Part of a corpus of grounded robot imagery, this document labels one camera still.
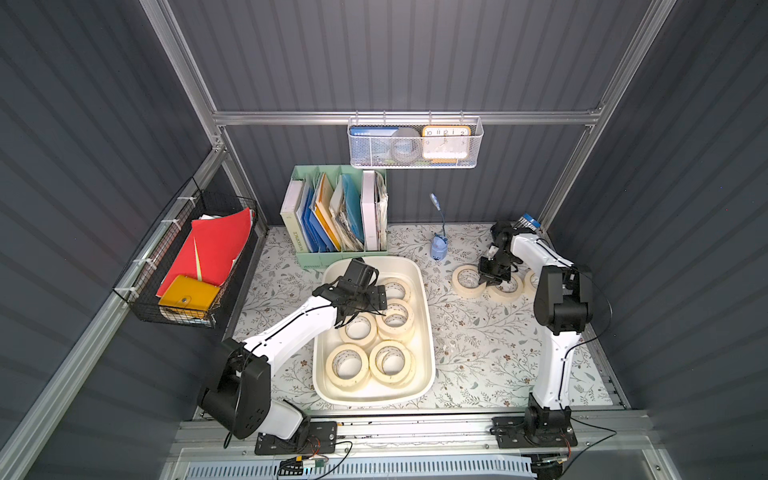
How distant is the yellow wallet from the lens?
0.63 metres

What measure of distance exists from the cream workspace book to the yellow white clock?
1.41 ft

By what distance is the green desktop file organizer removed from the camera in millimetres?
949

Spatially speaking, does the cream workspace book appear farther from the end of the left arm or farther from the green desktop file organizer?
the end of the left arm

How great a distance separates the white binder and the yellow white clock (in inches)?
7.8

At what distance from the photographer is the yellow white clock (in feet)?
2.92

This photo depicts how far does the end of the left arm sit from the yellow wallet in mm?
243

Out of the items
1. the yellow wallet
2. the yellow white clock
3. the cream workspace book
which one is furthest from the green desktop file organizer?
the yellow wallet

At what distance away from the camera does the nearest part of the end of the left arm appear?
0.61 metres
